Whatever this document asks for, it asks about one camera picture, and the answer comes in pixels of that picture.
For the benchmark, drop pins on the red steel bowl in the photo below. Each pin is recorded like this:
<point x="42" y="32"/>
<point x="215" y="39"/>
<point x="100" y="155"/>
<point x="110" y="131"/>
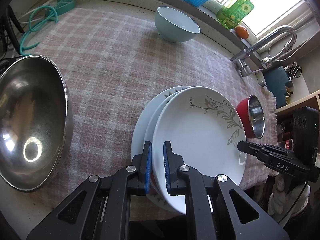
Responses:
<point x="252" y="117"/>

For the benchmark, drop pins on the large stainless steel bowl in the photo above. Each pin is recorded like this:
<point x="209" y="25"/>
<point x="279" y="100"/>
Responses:
<point x="36" y="122"/>

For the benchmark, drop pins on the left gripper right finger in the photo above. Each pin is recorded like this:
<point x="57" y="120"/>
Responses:
<point x="216" y="207"/>

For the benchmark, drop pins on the scissors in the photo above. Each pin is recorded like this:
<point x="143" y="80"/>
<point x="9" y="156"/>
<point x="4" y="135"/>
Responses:
<point x="295" y="70"/>

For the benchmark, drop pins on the right white gloved hand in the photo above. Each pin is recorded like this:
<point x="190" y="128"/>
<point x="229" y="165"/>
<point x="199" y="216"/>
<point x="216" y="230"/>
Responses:
<point x="280" y="202"/>

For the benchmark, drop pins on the teal hose reel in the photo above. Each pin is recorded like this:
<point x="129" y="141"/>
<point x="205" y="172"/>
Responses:
<point x="64" y="6"/>

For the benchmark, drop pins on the white plate grey leaf pattern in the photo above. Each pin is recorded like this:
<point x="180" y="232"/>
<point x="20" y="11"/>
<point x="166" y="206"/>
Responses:
<point x="204" y="128"/>

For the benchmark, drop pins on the pink floral deep plate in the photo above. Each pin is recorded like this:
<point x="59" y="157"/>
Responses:
<point x="147" y="120"/>

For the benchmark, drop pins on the pink plaid cloth mat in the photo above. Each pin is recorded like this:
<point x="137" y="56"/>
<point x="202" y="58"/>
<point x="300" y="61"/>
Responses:
<point x="114" y="63"/>

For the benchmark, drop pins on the light blue ceramic bowl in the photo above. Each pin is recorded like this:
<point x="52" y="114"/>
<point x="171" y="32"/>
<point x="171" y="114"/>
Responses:
<point x="175" y="26"/>

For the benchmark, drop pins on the green dish soap bottle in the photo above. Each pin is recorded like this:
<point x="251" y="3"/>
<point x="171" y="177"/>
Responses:
<point x="233" y="12"/>

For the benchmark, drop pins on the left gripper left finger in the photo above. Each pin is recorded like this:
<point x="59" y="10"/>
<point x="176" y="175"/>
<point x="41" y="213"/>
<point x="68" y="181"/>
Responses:
<point x="99" y="208"/>

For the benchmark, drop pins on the orange fruit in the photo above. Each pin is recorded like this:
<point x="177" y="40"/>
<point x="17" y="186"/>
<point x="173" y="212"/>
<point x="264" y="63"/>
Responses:
<point x="241" y="32"/>

